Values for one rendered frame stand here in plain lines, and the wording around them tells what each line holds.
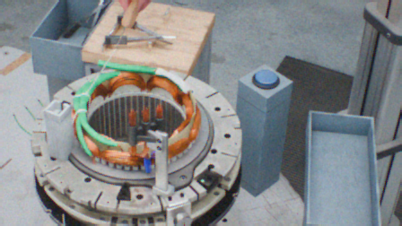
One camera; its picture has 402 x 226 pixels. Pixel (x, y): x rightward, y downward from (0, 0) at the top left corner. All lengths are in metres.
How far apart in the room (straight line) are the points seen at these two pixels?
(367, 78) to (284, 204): 0.30
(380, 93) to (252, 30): 1.98
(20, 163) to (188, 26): 0.45
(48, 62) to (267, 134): 0.43
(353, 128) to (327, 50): 1.97
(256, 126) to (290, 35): 1.94
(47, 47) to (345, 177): 0.59
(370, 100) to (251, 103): 0.22
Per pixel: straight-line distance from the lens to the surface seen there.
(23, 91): 1.78
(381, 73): 1.38
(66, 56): 1.44
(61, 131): 1.10
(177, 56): 1.38
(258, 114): 1.39
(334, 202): 1.20
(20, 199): 1.54
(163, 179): 1.06
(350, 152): 1.29
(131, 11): 1.03
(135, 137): 1.01
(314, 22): 3.43
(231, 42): 3.25
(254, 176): 1.49
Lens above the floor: 1.89
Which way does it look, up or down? 41 degrees down
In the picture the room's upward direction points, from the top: 3 degrees clockwise
